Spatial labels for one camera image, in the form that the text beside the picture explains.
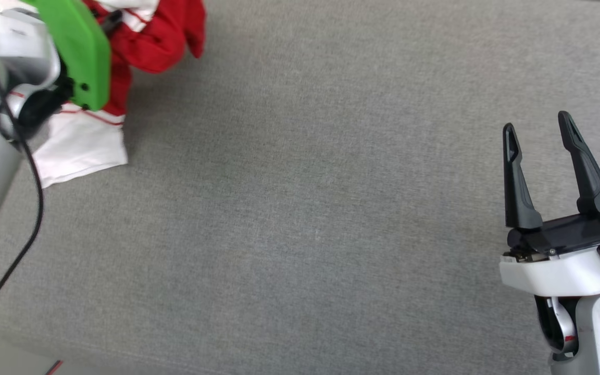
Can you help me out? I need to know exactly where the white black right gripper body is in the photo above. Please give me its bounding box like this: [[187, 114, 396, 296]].
[[499, 214, 600, 297]]

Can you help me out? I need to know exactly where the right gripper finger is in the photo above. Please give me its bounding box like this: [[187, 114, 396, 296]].
[[558, 111, 600, 215], [503, 123, 543, 230]]

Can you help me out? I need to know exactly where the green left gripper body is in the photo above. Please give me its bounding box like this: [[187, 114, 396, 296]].
[[21, 0, 111, 111]]

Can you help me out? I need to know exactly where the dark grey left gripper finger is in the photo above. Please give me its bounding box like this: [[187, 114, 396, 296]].
[[103, 10, 124, 36]]

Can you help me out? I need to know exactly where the red and white basketball jersey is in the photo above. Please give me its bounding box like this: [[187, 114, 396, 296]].
[[33, 0, 207, 189]]

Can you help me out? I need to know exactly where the grey fabric table cover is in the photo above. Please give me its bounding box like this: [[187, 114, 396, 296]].
[[0, 0, 600, 375]]

